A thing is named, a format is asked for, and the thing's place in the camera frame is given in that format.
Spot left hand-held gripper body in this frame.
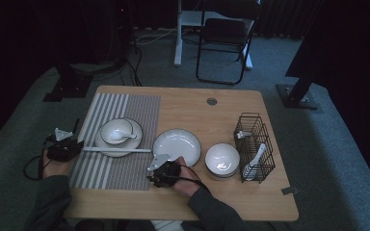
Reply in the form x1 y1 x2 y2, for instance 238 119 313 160
46 127 75 163

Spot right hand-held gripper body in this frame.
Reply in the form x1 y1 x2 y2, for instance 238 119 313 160
146 153 182 188

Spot white ceramic spoon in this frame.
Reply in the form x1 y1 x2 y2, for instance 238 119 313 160
242 142 268 181
109 129 138 142

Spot white plate with dark rim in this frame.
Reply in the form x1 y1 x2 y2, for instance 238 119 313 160
151 128 202 168
94 117 144 158

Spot black wire basket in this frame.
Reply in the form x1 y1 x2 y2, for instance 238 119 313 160
233 112 277 185

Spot small black strip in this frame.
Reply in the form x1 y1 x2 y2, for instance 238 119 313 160
71 117 81 135

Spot grey striped placemat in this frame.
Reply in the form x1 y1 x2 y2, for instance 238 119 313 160
67 92 161 192

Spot white ribbed object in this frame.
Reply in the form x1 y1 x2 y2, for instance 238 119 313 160
152 219 185 231

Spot black stand base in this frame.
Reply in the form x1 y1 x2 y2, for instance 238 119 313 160
276 71 320 111
42 61 94 103

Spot black equipment tower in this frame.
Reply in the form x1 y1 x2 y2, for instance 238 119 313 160
107 0 133 64

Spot grey tape piece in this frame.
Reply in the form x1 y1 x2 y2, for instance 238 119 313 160
280 186 301 196

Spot black folding chair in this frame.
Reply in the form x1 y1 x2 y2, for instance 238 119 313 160
195 0 262 87

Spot dark pleated curtain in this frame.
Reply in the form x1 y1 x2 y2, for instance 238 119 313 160
256 0 306 39

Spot black curtain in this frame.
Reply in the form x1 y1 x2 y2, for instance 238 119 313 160
284 0 370 200

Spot left hand-held gripper cable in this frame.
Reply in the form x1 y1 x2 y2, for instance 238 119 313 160
38 134 54 172

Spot hand-held gripper cable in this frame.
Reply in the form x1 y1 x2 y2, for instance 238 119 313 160
38 134 54 172
170 164 211 194

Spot right hand-held gripper cable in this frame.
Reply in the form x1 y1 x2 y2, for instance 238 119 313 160
170 164 211 194

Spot black floor cable loop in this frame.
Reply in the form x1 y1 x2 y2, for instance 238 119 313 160
23 155 46 181

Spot black floor cables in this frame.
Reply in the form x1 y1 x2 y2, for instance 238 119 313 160
119 41 144 88

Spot white desk frame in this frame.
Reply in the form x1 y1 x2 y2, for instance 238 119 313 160
173 0 254 70

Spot white floor cable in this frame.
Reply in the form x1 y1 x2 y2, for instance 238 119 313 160
134 28 178 46

